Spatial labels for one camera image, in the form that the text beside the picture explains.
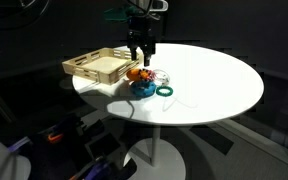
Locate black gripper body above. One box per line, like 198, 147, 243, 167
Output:
127, 16, 156, 54

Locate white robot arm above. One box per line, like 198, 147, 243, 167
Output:
127, 0, 168, 67

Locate wooden tray with slatted sides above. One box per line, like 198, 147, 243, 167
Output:
62, 48, 144, 85

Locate purple and black clamp tools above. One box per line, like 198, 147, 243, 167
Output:
8, 115, 137, 180

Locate grey chair corner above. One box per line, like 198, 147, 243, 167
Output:
0, 142, 31, 180

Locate orange ring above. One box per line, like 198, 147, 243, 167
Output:
125, 68, 146, 82

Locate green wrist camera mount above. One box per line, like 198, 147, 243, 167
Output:
104, 6, 133, 22

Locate clear plastic ring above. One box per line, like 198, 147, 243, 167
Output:
151, 68, 171, 87

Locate blue ring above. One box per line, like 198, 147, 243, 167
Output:
129, 80, 158, 99

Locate small green ring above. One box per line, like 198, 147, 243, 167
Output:
155, 85, 174, 98

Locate white table pedestal base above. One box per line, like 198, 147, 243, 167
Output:
123, 126, 186, 180

